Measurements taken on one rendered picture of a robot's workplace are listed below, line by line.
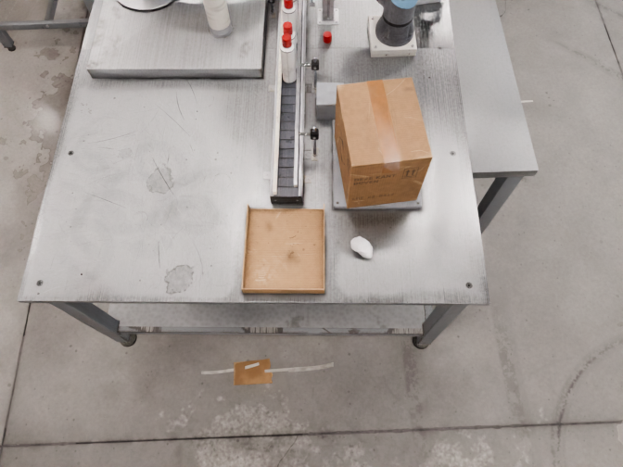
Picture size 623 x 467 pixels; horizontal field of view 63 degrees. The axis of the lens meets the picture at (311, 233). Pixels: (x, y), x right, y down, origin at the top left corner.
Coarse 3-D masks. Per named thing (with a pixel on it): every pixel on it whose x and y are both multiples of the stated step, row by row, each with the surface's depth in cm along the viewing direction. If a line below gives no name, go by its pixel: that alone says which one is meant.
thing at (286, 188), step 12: (300, 60) 193; (300, 72) 190; (288, 84) 188; (300, 84) 188; (288, 96) 186; (288, 108) 183; (288, 120) 181; (288, 132) 179; (288, 144) 177; (288, 156) 175; (288, 168) 173; (288, 180) 171; (288, 192) 169
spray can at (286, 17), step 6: (288, 0) 177; (282, 6) 182; (288, 6) 179; (294, 6) 181; (282, 12) 183; (288, 12) 181; (294, 12) 182; (288, 18) 183; (294, 18) 184; (294, 24) 186; (294, 30) 189
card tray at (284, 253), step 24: (264, 216) 171; (288, 216) 171; (312, 216) 171; (264, 240) 167; (288, 240) 167; (312, 240) 167; (264, 264) 164; (288, 264) 164; (312, 264) 164; (264, 288) 157; (288, 288) 157; (312, 288) 157
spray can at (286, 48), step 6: (282, 36) 170; (288, 36) 170; (282, 42) 172; (288, 42) 171; (282, 48) 174; (288, 48) 173; (294, 48) 174; (282, 54) 175; (288, 54) 174; (294, 54) 176; (282, 60) 178; (288, 60) 177; (294, 60) 179; (282, 66) 181; (288, 66) 180; (294, 66) 181; (288, 72) 183; (294, 72) 184; (288, 78) 185; (294, 78) 186
